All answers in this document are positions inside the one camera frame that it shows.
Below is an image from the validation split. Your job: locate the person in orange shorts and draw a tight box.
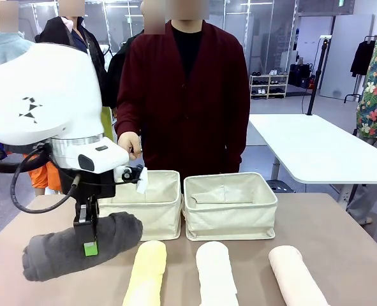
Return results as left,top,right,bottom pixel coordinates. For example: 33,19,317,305
22,152,63,196

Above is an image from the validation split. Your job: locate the black tripod stand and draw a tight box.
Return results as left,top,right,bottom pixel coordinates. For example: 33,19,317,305
306,35,332,116

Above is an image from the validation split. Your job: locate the person in floral shirt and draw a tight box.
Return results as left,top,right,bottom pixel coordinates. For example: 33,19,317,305
346,0,377,226

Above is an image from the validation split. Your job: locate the yellow towel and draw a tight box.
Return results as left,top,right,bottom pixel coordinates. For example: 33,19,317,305
121,240,168,306

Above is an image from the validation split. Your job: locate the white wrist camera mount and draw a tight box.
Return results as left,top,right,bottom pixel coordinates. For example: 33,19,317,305
113,164,149,194

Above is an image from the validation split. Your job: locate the person's right forearm maroon sleeve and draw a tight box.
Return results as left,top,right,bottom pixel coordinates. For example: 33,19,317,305
115,92,145,140

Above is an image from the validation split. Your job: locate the person in black jacket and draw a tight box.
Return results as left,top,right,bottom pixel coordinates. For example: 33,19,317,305
34,0,113,109

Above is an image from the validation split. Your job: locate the person in dark clothes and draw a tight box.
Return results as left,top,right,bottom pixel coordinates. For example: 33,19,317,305
106,28,145,110

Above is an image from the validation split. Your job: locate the white rolled towel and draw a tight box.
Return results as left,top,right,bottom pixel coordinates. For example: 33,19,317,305
195,241,239,306

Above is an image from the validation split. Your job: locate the pink towel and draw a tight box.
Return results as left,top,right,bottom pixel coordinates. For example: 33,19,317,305
268,244,330,306

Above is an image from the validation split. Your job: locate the cream fabric basket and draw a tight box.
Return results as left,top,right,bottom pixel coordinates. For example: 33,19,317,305
94,170,184,242
182,171,278,242

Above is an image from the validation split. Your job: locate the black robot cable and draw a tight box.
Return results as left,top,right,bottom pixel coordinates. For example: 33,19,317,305
10,148,81,214

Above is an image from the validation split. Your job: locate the person's left forearm maroon sleeve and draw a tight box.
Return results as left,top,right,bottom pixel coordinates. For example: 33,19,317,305
219,108,251,175

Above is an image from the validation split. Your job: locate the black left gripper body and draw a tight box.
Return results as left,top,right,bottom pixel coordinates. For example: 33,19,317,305
59,167,117,200

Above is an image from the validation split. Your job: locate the person's right hand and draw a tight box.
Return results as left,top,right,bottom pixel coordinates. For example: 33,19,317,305
117,131,144,161

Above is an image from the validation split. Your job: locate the black hanging garment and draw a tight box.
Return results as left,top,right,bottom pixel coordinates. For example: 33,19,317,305
350,39,377,78

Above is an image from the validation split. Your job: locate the wooden shoe rack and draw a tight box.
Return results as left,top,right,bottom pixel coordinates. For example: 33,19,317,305
249,73,290,100

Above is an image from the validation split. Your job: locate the dark grey towel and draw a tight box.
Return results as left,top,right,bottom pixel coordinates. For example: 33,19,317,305
22,211,144,282

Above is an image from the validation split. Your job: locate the black suitcase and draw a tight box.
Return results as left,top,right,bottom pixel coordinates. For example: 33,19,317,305
288,62,314,89

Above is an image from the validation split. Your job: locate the black clothes rack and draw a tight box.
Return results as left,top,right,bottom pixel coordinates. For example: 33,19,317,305
343,34,377,104

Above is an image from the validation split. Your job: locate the person in maroon cardigan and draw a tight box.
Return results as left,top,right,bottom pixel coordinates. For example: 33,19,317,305
115,0,251,175

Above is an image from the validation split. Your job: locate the white table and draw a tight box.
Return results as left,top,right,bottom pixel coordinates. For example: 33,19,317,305
248,113,377,210

